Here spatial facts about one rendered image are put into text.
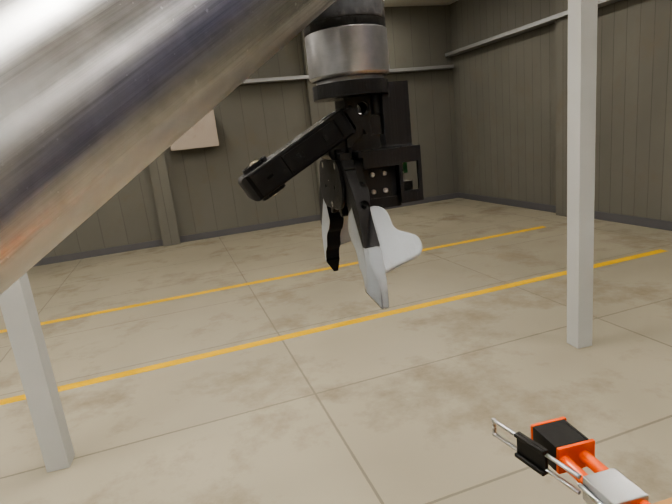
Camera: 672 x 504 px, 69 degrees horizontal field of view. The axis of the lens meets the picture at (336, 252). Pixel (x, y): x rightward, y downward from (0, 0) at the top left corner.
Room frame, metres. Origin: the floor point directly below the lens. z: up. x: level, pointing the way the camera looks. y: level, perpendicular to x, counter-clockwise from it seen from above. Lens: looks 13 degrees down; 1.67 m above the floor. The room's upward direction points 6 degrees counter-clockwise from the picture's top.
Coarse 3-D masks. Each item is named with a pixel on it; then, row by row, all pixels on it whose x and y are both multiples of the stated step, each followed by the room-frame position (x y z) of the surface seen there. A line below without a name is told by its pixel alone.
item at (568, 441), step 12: (552, 420) 0.83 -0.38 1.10; (564, 420) 0.82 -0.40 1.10; (540, 432) 0.80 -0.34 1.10; (552, 432) 0.79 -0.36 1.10; (564, 432) 0.79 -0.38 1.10; (576, 432) 0.79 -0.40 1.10; (540, 444) 0.79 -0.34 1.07; (552, 444) 0.76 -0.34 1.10; (564, 444) 0.76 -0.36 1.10; (576, 444) 0.75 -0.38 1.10; (588, 444) 0.75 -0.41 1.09; (576, 456) 0.75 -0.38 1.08
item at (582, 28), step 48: (576, 0) 3.25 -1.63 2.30; (576, 48) 3.25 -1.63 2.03; (576, 96) 3.25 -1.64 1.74; (576, 144) 3.24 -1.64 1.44; (576, 192) 3.24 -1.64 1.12; (576, 240) 3.24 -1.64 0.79; (576, 288) 3.23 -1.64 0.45; (576, 336) 3.23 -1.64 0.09; (48, 384) 2.48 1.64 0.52; (48, 432) 2.46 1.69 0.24
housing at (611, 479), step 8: (600, 472) 0.69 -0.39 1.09; (608, 472) 0.69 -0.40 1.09; (616, 472) 0.68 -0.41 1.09; (584, 480) 0.68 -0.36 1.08; (592, 480) 0.67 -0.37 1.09; (600, 480) 0.67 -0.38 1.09; (608, 480) 0.67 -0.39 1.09; (616, 480) 0.67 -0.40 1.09; (624, 480) 0.66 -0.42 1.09; (592, 488) 0.66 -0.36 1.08; (600, 488) 0.65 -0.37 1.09; (608, 488) 0.65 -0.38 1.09; (616, 488) 0.65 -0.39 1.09; (624, 488) 0.65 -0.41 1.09; (632, 488) 0.65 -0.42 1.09; (584, 496) 0.68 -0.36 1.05; (600, 496) 0.64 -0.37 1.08; (608, 496) 0.64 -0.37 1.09; (616, 496) 0.63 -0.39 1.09; (624, 496) 0.63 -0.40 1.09; (632, 496) 0.63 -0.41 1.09; (640, 496) 0.63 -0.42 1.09; (648, 496) 0.63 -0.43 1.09
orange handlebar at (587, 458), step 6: (564, 456) 0.74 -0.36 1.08; (582, 456) 0.74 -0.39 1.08; (588, 456) 0.74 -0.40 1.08; (564, 462) 0.73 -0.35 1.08; (570, 462) 0.73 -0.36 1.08; (582, 462) 0.75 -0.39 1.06; (588, 462) 0.73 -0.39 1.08; (594, 462) 0.72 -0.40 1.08; (600, 462) 0.72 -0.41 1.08; (576, 468) 0.71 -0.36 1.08; (594, 468) 0.71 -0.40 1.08; (600, 468) 0.71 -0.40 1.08; (606, 468) 0.70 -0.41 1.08; (570, 474) 0.71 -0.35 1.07; (582, 474) 0.70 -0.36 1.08; (576, 480) 0.70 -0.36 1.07; (582, 480) 0.69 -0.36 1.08
